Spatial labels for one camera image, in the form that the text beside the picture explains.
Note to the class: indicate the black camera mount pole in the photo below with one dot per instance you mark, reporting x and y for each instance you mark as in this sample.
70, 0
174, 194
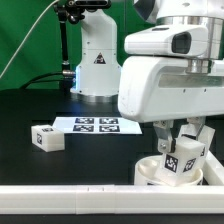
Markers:
66, 83

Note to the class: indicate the white front barrier rail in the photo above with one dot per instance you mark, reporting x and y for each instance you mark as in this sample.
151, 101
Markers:
111, 199

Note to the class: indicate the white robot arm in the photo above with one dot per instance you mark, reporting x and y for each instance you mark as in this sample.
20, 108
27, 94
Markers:
98, 75

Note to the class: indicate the white barrier rail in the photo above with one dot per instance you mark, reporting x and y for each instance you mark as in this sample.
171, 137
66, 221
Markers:
213, 171
111, 199

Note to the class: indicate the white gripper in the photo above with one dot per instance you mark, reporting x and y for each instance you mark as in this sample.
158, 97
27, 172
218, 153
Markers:
155, 84

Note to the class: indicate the white round stool seat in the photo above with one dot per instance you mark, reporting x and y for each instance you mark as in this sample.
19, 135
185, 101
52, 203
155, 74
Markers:
145, 173

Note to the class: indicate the black camera on mount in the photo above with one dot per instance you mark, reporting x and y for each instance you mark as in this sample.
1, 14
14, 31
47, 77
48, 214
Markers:
89, 4

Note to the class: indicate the white right barrier rail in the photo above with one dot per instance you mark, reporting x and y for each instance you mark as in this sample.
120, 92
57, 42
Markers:
213, 171

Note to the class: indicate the paper sheet with markers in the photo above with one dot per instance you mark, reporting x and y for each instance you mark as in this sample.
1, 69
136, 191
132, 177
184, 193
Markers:
97, 125

